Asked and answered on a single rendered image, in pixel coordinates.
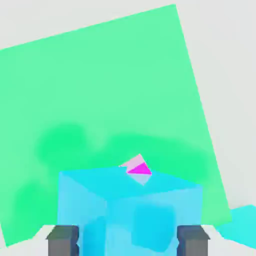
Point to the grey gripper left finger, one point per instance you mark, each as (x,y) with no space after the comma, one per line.
(62,243)

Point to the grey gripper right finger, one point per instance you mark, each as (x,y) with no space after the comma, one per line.
(193,243)

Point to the small blue cube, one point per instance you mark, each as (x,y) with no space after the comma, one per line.
(128,210)

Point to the small magenta cube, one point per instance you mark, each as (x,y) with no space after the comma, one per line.
(140,169)

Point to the large cyan box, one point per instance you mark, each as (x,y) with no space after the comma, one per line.
(240,226)

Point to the large green box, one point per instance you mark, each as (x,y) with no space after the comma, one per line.
(104,84)

